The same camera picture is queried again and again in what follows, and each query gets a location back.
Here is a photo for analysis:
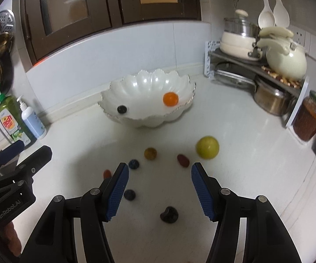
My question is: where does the person's left hand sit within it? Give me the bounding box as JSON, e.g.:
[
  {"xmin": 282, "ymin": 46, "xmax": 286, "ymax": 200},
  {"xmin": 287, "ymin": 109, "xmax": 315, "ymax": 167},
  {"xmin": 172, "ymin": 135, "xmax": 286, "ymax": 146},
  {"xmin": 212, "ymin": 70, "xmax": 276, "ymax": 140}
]
[{"xmin": 3, "ymin": 220, "xmax": 23, "ymax": 256}]

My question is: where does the small yellow-brown fruit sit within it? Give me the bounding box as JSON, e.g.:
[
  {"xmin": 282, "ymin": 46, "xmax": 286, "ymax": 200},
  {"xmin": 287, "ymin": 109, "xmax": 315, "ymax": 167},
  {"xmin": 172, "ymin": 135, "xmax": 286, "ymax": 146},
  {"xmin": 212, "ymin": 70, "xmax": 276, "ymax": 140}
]
[{"xmin": 144, "ymin": 147, "xmax": 158, "ymax": 160}]

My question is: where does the small orange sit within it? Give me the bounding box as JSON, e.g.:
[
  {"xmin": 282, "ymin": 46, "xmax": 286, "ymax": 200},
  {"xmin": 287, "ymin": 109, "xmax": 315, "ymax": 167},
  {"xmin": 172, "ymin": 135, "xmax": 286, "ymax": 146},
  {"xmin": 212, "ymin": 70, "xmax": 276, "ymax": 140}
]
[{"xmin": 163, "ymin": 91, "xmax": 179, "ymax": 107}]

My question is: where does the white pump bottle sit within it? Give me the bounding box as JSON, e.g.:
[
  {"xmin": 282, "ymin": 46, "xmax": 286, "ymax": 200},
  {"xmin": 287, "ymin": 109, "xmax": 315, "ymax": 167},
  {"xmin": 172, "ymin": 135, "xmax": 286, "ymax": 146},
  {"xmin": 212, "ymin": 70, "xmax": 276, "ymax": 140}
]
[{"xmin": 16, "ymin": 95, "xmax": 47, "ymax": 140}]

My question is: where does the white rice paddle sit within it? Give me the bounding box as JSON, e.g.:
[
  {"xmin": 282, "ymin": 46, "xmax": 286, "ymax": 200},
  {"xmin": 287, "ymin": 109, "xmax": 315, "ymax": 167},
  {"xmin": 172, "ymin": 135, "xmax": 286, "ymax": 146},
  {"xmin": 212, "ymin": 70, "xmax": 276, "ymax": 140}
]
[{"xmin": 270, "ymin": 0, "xmax": 291, "ymax": 28}]

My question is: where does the white plastic ladle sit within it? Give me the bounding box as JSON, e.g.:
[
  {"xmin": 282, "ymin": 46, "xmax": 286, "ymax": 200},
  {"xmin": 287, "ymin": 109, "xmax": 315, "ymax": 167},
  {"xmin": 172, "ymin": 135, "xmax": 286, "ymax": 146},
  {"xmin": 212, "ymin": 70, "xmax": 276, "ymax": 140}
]
[{"xmin": 257, "ymin": 0, "xmax": 276, "ymax": 29}]

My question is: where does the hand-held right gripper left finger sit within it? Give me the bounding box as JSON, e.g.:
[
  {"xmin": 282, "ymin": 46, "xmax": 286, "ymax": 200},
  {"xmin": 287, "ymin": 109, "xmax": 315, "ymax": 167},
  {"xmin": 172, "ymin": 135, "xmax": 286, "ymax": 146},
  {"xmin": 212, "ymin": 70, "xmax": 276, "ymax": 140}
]
[{"xmin": 18, "ymin": 162, "xmax": 129, "ymax": 263}]

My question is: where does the green dish soap bottle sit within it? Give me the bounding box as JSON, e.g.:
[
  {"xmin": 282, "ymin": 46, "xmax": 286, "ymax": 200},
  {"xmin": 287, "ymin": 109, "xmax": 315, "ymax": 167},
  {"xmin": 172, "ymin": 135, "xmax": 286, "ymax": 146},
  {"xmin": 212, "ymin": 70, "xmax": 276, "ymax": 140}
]
[{"xmin": 0, "ymin": 85, "xmax": 37, "ymax": 150}]

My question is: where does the white scalloped bowl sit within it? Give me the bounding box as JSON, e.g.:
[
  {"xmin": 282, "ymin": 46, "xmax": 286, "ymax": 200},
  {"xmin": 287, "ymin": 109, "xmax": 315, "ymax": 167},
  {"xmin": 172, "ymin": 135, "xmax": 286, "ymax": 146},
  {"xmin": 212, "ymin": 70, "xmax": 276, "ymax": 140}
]
[{"xmin": 98, "ymin": 69, "xmax": 197, "ymax": 129}]

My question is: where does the white pot with glass lid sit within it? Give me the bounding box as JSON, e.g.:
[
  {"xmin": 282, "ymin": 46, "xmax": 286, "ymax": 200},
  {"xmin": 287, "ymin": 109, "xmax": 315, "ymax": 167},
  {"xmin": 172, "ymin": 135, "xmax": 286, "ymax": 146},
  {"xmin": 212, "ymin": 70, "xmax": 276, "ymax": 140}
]
[{"xmin": 220, "ymin": 9, "xmax": 264, "ymax": 61}]

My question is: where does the cream kettle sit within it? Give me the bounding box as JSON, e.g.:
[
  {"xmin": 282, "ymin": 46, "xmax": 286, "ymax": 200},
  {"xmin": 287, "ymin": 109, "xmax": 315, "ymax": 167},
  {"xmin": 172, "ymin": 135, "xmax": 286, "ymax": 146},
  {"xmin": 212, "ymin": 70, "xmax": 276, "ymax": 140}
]
[{"xmin": 257, "ymin": 26, "xmax": 308, "ymax": 80}]

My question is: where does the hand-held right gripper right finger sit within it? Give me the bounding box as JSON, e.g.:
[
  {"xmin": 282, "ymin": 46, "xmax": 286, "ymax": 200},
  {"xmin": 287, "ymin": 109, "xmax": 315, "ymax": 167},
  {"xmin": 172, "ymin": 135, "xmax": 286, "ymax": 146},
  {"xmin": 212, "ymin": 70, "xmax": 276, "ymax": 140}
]
[{"xmin": 191, "ymin": 162, "xmax": 294, "ymax": 263}]

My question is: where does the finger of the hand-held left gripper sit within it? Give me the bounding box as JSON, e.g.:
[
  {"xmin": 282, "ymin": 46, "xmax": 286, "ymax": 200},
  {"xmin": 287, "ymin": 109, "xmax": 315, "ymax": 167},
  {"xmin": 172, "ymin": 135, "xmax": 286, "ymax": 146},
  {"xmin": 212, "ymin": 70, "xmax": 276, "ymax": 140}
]
[
  {"xmin": 0, "ymin": 145, "xmax": 53, "ymax": 195},
  {"xmin": 0, "ymin": 140, "xmax": 25, "ymax": 177}
]

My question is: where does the steel pot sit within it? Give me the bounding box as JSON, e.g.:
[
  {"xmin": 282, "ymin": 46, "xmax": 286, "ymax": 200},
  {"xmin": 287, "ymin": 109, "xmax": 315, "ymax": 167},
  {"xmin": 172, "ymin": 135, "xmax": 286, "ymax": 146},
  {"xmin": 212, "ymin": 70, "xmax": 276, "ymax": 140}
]
[{"xmin": 253, "ymin": 75, "xmax": 298, "ymax": 116}]

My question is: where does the white grey corner rack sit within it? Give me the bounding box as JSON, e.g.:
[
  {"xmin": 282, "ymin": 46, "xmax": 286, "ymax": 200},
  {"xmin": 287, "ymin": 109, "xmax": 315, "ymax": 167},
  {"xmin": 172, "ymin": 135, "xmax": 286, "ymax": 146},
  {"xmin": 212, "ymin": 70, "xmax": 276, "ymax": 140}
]
[{"xmin": 204, "ymin": 41, "xmax": 310, "ymax": 128}]

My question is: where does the glass pot lid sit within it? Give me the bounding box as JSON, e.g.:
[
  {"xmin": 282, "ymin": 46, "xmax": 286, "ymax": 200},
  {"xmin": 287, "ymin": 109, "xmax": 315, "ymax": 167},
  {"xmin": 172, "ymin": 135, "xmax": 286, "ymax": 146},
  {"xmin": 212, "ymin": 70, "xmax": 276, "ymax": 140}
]
[{"xmin": 214, "ymin": 61, "xmax": 257, "ymax": 88}]

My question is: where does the glass jar with orange preserve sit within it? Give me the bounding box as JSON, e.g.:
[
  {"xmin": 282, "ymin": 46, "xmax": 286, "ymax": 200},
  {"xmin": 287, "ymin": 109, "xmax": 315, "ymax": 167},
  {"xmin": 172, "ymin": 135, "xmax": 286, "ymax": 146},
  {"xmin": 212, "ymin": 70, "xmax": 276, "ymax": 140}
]
[{"xmin": 292, "ymin": 90, "xmax": 316, "ymax": 141}]

